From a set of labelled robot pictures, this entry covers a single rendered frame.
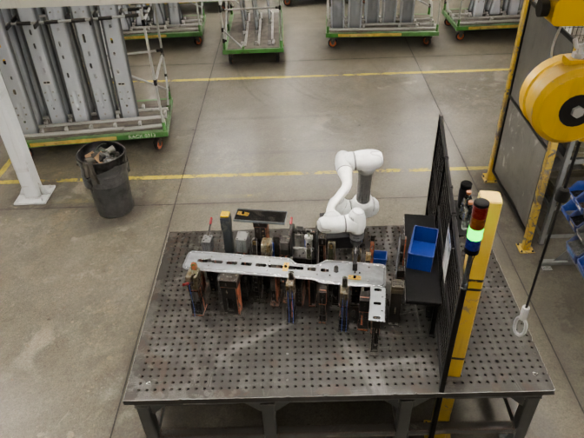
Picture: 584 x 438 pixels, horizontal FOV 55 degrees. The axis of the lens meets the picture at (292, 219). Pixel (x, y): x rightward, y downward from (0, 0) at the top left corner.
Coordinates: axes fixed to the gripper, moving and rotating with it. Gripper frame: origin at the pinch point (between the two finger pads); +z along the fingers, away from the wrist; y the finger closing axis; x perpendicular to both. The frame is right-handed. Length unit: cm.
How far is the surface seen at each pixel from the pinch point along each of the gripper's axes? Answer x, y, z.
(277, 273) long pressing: -51, 2, 13
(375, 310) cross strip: 14.6, 27.8, 13.7
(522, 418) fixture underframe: 111, 48, 78
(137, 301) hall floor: -192, -52, 113
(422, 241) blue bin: 45, -38, 10
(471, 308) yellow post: 65, 48, -16
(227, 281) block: -82, 16, 11
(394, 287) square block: 25.7, 11.8, 8.1
